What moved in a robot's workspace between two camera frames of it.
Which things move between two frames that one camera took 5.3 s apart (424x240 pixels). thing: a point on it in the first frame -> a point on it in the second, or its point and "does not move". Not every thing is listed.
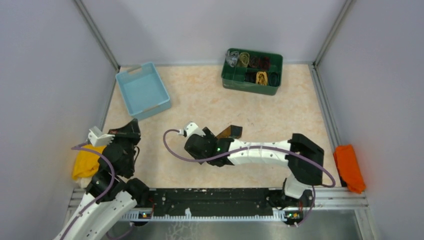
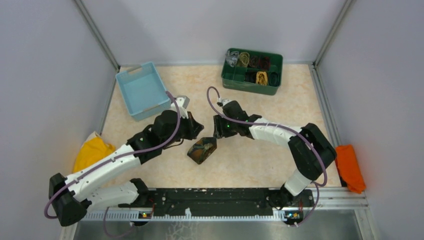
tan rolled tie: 244,59 does not move
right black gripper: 208,135 -> 220,131
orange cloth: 349,168 does not move
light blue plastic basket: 143,91 does not move
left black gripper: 131,130 -> 194,127
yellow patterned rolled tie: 261,78 does not move
